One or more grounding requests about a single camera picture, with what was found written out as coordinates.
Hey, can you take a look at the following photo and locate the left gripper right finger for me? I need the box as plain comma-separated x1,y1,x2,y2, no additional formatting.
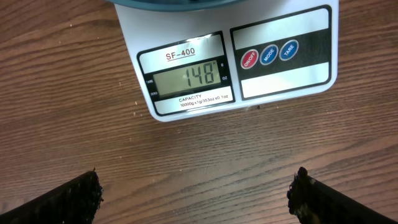
287,167,397,224

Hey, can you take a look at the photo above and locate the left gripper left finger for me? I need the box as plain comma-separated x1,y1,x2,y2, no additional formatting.
1,171,103,224

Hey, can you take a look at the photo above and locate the white digital kitchen scale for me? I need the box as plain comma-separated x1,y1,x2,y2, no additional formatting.
114,0,340,122

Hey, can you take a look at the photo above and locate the teal metal bowl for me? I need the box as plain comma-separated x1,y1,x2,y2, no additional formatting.
105,0,246,12

